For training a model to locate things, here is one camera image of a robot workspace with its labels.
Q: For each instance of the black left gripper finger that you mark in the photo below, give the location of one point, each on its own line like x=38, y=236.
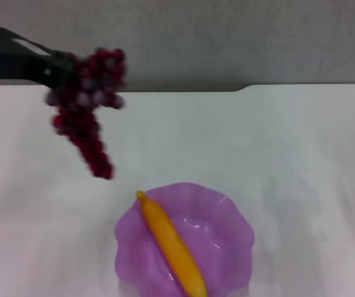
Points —
x=60, y=63
x=57, y=80

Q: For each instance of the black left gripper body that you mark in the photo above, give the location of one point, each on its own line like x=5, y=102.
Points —
x=13, y=63

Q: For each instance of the dark red grape bunch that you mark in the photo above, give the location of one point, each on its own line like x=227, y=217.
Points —
x=94, y=92

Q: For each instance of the yellow plastic banana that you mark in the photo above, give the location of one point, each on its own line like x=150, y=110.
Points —
x=171, y=241

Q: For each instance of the purple wavy plastic plate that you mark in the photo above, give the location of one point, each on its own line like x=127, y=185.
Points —
x=220, y=222

